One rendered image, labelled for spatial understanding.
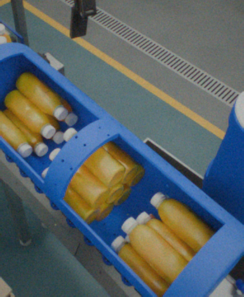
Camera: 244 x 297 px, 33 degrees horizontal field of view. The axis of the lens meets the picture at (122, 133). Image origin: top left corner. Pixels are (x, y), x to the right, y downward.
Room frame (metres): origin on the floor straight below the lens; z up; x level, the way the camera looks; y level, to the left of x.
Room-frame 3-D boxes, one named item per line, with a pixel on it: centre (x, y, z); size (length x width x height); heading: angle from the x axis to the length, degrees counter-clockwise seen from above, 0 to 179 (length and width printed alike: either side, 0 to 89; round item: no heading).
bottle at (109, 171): (0.62, 0.07, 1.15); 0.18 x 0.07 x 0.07; 49
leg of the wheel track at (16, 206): (0.85, 0.44, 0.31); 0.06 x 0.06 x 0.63; 49
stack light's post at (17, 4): (1.47, 0.50, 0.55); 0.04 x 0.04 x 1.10; 49
